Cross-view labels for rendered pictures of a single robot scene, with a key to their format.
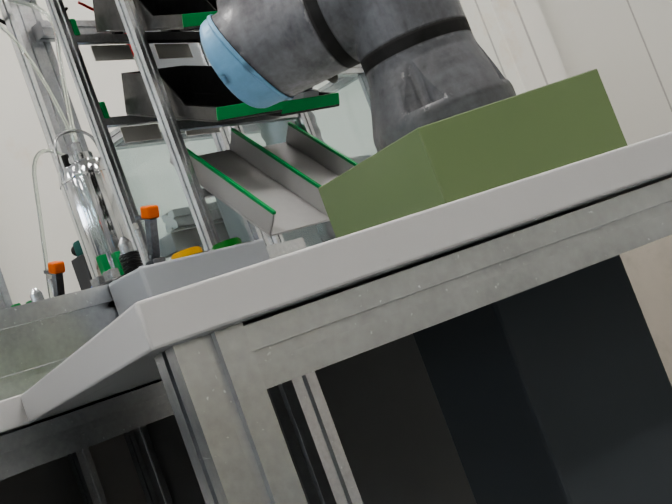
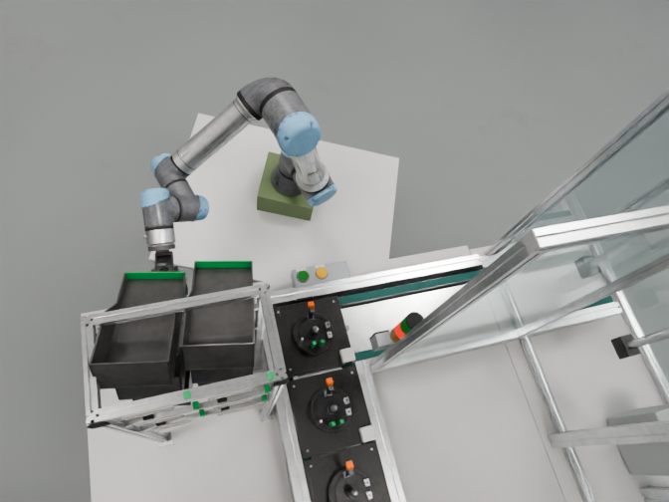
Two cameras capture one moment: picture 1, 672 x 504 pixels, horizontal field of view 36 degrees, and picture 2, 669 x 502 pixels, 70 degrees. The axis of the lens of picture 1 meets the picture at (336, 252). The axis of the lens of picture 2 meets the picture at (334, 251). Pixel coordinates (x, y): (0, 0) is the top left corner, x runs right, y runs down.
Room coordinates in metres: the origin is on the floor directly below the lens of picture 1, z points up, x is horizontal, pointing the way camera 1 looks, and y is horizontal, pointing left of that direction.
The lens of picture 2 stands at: (1.93, 0.36, 2.57)
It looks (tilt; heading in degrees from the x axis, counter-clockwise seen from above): 64 degrees down; 195
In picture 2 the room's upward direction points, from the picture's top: 22 degrees clockwise
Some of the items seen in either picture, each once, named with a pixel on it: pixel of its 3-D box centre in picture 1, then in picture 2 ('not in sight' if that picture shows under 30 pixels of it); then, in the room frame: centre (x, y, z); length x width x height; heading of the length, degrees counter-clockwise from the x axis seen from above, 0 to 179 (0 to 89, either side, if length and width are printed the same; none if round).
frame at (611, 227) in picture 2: not in sight; (527, 305); (1.22, 0.71, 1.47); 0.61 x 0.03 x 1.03; 139
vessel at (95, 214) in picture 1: (96, 202); not in sight; (2.46, 0.50, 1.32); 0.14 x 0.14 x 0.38
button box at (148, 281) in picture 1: (196, 281); (320, 276); (1.28, 0.18, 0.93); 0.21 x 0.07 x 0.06; 139
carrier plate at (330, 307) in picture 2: not in sight; (312, 335); (1.49, 0.28, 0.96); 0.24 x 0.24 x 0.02; 49
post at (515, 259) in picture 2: not in sight; (425, 328); (1.44, 0.52, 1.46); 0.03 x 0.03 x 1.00; 49
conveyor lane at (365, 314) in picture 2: not in sight; (390, 328); (1.28, 0.50, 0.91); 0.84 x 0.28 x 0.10; 139
